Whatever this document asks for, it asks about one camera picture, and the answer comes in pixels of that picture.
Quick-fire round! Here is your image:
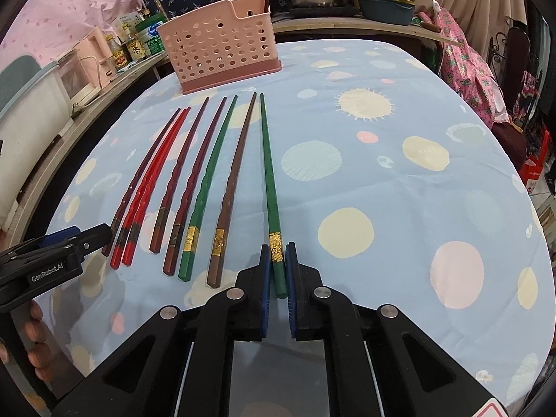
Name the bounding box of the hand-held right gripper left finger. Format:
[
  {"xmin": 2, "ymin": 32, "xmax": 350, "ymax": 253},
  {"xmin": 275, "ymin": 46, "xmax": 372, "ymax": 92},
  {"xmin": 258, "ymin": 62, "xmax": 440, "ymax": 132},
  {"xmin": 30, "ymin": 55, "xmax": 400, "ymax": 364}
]
[{"xmin": 52, "ymin": 243, "xmax": 272, "ymax": 417}]

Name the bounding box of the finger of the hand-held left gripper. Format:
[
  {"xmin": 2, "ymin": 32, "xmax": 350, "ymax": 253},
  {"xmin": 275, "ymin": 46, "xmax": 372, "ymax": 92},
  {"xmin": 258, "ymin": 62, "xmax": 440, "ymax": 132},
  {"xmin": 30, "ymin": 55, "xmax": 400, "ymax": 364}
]
[
  {"xmin": 19, "ymin": 226, "xmax": 82, "ymax": 253},
  {"xmin": 65, "ymin": 223, "xmax": 113, "ymax": 258}
]

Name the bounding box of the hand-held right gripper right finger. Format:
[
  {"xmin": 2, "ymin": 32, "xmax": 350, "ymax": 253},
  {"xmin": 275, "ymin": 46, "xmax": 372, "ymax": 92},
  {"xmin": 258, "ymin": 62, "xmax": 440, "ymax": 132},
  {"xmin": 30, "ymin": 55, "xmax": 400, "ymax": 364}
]
[{"xmin": 284, "ymin": 242, "xmax": 500, "ymax": 417}]

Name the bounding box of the dark maroon chopstick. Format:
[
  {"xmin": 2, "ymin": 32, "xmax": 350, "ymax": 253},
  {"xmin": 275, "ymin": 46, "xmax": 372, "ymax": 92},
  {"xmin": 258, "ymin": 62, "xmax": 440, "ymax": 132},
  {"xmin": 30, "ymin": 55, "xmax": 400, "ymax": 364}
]
[{"xmin": 101, "ymin": 108, "xmax": 181, "ymax": 257}]

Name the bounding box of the green chopstick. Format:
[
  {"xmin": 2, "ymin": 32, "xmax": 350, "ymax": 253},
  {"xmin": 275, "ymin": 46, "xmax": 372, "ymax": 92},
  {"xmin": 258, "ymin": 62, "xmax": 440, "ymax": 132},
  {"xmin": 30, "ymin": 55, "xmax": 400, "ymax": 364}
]
[
  {"xmin": 178, "ymin": 95, "xmax": 239, "ymax": 282},
  {"xmin": 259, "ymin": 92, "xmax": 288, "ymax": 300}
]

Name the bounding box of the brown chopstick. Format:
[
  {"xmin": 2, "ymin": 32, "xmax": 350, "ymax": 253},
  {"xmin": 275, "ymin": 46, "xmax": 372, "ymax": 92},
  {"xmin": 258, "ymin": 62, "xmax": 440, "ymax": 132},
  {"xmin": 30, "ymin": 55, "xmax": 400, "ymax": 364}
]
[{"xmin": 206, "ymin": 91, "xmax": 258, "ymax": 288}]

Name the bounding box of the pink perforated utensil basket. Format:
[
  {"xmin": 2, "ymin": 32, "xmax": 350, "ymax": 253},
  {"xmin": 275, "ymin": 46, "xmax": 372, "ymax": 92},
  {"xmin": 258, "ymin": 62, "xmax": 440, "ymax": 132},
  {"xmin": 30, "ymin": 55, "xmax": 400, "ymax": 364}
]
[{"xmin": 156, "ymin": 0, "xmax": 283, "ymax": 95}]

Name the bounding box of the person's left hand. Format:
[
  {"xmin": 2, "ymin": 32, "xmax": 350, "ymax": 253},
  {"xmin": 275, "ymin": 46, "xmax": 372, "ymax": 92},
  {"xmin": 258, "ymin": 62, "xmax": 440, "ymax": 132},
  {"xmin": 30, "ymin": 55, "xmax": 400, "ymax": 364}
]
[{"xmin": 0, "ymin": 301, "xmax": 56, "ymax": 385}]

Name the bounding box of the grey side counter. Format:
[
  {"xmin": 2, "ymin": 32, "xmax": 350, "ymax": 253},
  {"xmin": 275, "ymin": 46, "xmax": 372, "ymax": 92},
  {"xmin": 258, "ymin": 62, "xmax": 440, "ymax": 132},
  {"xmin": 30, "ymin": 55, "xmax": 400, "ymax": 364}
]
[{"xmin": 17, "ymin": 48, "xmax": 174, "ymax": 235}]

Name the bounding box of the white box with teal lid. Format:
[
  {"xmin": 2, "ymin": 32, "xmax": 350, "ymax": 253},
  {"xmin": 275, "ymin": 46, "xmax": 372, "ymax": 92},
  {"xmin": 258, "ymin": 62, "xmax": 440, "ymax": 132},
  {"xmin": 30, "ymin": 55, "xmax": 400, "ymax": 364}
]
[{"xmin": 0, "ymin": 46, "xmax": 74, "ymax": 227}]

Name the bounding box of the blue dotted tablecloth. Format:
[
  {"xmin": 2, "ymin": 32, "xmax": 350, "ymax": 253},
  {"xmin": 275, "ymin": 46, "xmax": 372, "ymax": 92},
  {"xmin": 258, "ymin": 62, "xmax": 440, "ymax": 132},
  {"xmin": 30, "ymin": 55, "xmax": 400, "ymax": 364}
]
[{"xmin": 46, "ymin": 40, "xmax": 550, "ymax": 417}]

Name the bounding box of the pink appliance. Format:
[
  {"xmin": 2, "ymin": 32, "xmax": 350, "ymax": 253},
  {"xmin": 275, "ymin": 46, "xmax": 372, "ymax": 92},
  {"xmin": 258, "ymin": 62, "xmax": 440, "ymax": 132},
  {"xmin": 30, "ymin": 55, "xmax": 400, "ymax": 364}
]
[{"xmin": 74, "ymin": 26, "xmax": 116, "ymax": 96}]

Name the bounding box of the dark sauce bottle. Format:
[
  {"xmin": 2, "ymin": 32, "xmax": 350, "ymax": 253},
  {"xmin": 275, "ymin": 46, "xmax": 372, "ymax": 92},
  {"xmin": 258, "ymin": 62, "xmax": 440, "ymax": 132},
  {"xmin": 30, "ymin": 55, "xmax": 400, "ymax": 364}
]
[{"xmin": 124, "ymin": 24, "xmax": 146, "ymax": 62}]

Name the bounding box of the white green carton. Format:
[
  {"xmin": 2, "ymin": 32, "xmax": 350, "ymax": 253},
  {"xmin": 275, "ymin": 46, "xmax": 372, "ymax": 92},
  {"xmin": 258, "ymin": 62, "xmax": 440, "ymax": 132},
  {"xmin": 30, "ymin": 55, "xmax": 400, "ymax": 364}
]
[{"xmin": 115, "ymin": 12, "xmax": 144, "ymax": 35}]

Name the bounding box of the pink spotted curtain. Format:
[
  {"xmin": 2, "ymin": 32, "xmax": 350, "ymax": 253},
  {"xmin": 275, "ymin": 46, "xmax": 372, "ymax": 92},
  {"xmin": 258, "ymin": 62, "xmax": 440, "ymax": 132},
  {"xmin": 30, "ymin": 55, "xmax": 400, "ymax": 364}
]
[{"xmin": 9, "ymin": 0, "xmax": 174, "ymax": 74}]

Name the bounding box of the dark brown cushion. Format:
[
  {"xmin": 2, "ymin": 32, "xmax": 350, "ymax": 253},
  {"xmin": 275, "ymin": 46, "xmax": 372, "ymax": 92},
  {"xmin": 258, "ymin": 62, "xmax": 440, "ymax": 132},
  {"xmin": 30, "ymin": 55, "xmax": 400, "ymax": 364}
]
[{"xmin": 493, "ymin": 119, "xmax": 528, "ymax": 170}]

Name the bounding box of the red cardboard box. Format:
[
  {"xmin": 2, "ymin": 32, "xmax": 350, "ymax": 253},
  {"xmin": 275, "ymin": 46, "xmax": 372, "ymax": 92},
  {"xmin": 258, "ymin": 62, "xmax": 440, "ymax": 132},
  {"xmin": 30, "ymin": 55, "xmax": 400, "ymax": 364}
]
[{"xmin": 525, "ymin": 152, "xmax": 549, "ymax": 196}]

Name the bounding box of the wooden shelf board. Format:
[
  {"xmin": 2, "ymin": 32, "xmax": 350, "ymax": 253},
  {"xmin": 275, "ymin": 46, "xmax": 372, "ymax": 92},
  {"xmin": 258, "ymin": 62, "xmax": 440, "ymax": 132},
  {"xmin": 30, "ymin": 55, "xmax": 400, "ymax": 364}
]
[{"xmin": 271, "ymin": 12, "xmax": 463, "ymax": 48}]

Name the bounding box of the pink floral cloth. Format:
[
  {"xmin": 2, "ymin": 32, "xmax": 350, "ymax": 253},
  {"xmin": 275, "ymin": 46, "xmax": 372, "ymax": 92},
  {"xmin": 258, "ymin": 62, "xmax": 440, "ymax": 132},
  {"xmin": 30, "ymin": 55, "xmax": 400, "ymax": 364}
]
[{"xmin": 439, "ymin": 6, "xmax": 509, "ymax": 129}]

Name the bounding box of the black stove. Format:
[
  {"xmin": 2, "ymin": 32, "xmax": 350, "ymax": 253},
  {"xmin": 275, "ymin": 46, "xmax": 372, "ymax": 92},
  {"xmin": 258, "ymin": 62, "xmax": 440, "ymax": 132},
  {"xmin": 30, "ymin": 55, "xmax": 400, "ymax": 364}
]
[{"xmin": 289, "ymin": 5, "xmax": 361, "ymax": 19}]

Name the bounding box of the blue plastic basin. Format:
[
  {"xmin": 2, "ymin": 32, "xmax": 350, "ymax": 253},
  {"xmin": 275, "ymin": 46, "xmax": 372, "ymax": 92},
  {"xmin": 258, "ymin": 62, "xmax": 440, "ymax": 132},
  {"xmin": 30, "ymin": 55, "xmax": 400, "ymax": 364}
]
[{"xmin": 358, "ymin": 0, "xmax": 417, "ymax": 26}]

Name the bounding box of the black metal rack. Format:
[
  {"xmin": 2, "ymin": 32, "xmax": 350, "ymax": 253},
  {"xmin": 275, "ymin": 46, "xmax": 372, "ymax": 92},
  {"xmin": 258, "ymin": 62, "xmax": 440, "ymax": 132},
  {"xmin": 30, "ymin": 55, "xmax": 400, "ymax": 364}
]
[{"xmin": 491, "ymin": 26, "xmax": 533, "ymax": 118}]

